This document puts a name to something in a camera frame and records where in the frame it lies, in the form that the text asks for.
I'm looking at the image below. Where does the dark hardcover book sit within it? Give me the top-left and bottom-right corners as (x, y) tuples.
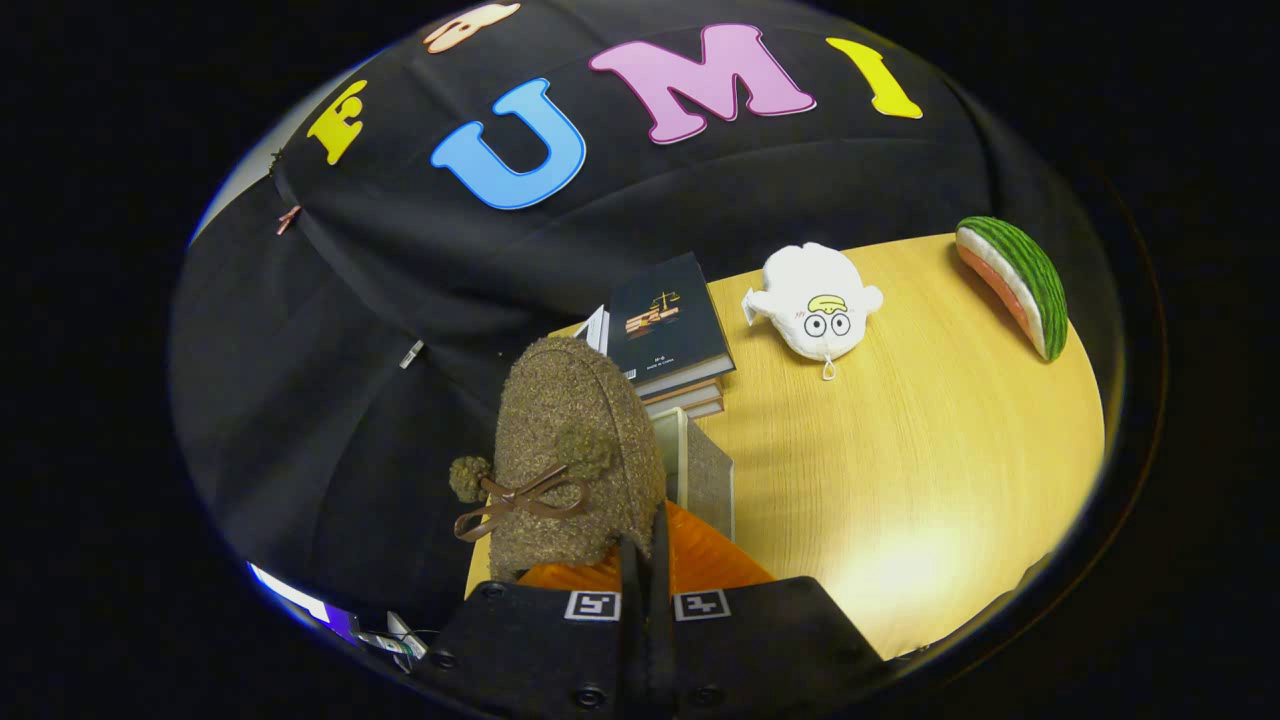
(607, 252), (736, 399)

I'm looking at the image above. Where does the computer monitor screen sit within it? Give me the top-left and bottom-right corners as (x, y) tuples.
(248, 562), (361, 643)

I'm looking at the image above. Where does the watermelon slice plush toy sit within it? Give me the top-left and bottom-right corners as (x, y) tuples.
(955, 216), (1069, 362)

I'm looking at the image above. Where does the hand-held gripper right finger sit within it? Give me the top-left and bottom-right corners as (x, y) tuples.
(645, 503), (891, 720)

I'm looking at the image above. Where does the white plush toy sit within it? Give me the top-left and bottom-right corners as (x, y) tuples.
(741, 242), (885, 382)

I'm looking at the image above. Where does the grey fabric storage box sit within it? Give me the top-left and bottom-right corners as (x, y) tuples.
(650, 407), (736, 546)

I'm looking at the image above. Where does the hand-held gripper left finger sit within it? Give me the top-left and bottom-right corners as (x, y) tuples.
(415, 535), (651, 720)

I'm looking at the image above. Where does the brown edged book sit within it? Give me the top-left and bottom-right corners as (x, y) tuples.
(640, 378), (723, 406)

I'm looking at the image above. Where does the brown fuzzy bow shoe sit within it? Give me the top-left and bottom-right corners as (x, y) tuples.
(448, 336), (668, 583)

